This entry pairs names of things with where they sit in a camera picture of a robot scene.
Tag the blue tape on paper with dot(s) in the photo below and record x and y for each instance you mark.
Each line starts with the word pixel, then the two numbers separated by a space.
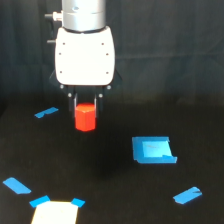
pixel 39 201
pixel 78 202

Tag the blue tape strip far left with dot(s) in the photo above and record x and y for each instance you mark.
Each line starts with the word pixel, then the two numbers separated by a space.
pixel 16 186

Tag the light blue taped square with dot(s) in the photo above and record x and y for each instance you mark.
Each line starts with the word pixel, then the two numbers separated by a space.
pixel 152 150

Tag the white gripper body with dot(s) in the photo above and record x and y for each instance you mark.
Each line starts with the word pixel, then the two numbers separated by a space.
pixel 84 60

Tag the white paper sheet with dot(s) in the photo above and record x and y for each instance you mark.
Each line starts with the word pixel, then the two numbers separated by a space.
pixel 54 212

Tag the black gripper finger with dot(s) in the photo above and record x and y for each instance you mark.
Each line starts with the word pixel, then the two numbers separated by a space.
pixel 98 103
pixel 73 100

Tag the blue tape on paper right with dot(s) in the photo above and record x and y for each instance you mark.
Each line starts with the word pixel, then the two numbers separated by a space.
pixel 78 202

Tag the red hexagonal block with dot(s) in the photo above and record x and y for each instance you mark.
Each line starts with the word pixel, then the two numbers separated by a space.
pixel 85 119

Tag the blue tape strip right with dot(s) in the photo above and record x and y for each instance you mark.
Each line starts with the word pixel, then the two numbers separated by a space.
pixel 187 195

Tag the blue tape strip back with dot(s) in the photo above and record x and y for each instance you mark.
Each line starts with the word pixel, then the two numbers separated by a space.
pixel 46 112

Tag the blue tape on paper left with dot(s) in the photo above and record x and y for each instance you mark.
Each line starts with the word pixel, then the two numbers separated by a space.
pixel 39 201

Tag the blue tape strip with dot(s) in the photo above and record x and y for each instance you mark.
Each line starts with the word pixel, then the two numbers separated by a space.
pixel 187 195
pixel 46 112
pixel 16 186

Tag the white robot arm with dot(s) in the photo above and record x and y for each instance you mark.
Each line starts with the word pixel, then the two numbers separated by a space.
pixel 81 16

